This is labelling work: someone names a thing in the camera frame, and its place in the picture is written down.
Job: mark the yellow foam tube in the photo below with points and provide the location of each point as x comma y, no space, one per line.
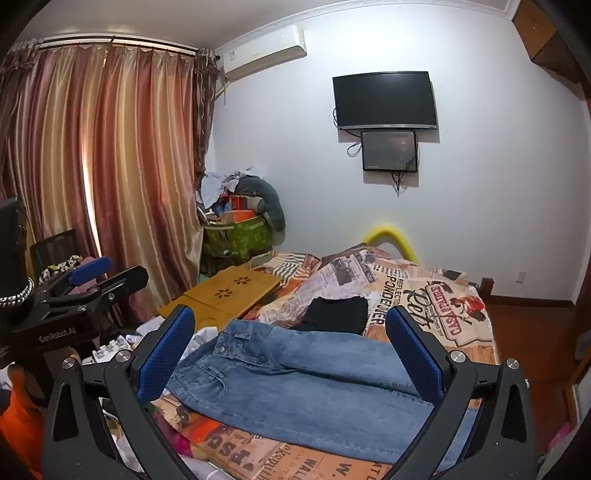
393,234

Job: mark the wall-mounted black television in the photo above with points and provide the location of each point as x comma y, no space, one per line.
385,100

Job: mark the black folded garment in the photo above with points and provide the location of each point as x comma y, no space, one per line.
348,315

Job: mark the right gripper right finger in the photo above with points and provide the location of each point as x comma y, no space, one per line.
502,441

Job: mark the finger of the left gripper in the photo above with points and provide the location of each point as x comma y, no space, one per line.
65,283
103,295

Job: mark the wooden lap desk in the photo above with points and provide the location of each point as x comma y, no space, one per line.
228,295

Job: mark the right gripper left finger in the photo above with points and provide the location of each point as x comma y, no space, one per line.
77,443

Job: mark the pink striped curtain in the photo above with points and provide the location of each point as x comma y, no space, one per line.
109,140

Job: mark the wooden bed frame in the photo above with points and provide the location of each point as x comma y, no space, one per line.
485,288

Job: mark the white air conditioner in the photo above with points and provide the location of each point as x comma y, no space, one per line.
277,47

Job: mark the printed newspaper-pattern bedspread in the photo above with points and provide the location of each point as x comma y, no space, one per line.
441,302

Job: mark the wooden overhead cabinet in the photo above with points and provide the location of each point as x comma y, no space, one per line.
543,43

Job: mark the blue denim jeans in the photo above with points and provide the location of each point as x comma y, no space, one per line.
340,393

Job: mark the small black wall monitor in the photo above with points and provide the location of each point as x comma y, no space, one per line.
390,151

